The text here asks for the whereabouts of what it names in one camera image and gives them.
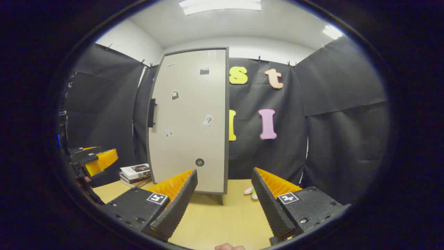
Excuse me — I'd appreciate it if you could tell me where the white book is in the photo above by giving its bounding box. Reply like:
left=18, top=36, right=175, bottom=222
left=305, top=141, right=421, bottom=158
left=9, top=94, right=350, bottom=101
left=120, top=163, right=151, bottom=180

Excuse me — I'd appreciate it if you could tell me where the beige cabinet door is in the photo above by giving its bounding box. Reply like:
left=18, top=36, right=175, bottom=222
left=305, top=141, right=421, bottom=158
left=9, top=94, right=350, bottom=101
left=146, top=47, right=228, bottom=195

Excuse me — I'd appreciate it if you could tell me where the small ceiling light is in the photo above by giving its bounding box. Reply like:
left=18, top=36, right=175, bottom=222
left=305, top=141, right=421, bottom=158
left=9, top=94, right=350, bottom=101
left=323, top=25, right=344, bottom=40

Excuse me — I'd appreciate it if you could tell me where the black backdrop cloth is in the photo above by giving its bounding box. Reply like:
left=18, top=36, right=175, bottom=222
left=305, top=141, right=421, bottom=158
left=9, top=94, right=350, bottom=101
left=64, top=36, right=389, bottom=205

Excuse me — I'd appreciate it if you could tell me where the black door handle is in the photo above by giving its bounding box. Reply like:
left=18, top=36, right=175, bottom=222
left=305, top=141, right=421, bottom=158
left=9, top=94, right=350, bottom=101
left=148, top=98, right=157, bottom=128

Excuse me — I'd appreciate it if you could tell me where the brown book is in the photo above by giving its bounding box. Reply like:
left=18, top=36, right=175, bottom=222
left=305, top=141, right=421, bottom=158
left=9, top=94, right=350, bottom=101
left=120, top=177, right=153, bottom=189

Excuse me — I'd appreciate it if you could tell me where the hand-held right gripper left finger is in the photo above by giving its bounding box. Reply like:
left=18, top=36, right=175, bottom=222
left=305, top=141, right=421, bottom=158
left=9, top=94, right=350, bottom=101
left=101, top=169, right=198, bottom=242

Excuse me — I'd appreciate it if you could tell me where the grey cabinet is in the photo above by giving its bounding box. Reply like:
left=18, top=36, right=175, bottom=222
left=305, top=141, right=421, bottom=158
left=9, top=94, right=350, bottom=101
left=146, top=47, right=230, bottom=206

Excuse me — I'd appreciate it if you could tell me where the long ceiling light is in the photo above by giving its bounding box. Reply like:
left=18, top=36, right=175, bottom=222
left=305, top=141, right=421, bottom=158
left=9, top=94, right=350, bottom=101
left=179, top=0, right=262, bottom=16

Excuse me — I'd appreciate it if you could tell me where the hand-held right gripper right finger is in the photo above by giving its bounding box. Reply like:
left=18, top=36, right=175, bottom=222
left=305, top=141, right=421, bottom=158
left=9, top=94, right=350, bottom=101
left=251, top=167, right=351, bottom=245

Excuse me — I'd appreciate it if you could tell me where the dark book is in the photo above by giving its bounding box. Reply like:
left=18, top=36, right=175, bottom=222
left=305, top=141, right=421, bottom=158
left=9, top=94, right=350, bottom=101
left=119, top=173, right=152, bottom=184

